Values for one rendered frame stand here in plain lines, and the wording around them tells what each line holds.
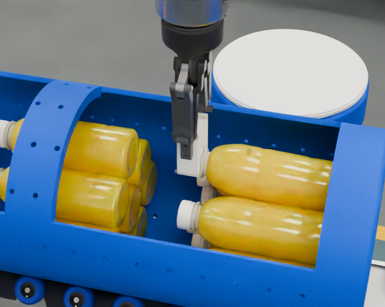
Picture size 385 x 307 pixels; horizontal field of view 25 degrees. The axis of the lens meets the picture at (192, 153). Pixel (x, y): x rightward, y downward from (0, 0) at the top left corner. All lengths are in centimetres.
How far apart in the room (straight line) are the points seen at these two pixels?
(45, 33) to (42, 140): 255
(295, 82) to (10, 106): 50
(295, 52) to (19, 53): 208
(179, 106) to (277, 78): 53
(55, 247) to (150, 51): 242
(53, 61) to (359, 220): 255
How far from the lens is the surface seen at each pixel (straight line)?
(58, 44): 362
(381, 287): 138
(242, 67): 161
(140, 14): 378
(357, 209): 108
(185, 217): 117
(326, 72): 161
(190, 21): 102
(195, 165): 117
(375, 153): 113
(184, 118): 109
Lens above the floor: 194
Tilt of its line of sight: 40 degrees down
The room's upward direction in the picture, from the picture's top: straight up
